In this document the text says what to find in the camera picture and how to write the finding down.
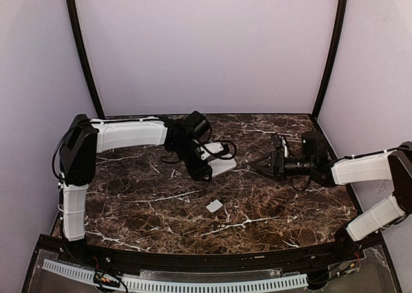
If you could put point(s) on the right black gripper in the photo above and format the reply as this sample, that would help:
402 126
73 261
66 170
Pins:
277 161

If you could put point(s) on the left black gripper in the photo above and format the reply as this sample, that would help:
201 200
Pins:
199 169

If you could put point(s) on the white remote control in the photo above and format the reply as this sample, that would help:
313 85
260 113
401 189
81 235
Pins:
220 166

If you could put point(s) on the white battery cover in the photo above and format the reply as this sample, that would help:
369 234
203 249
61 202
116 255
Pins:
214 206

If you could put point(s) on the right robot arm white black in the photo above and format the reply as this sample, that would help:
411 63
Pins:
392 164

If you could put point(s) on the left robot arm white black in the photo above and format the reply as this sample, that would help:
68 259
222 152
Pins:
74 159

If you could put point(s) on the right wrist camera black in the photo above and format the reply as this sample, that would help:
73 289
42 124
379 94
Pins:
280 145

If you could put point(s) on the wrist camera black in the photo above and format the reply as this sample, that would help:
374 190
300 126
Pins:
215 149
280 145

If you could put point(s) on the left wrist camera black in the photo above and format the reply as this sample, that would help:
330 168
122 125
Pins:
215 149

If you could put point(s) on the white slotted cable duct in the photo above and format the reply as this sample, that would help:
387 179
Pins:
152 281

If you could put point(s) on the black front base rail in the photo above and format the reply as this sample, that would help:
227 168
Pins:
367 268

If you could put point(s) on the right black frame post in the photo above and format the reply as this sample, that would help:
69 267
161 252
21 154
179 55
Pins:
330 60

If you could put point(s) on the black frame post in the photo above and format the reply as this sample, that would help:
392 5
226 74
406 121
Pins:
330 60
83 57

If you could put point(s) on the left black frame post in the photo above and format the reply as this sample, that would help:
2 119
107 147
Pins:
83 57

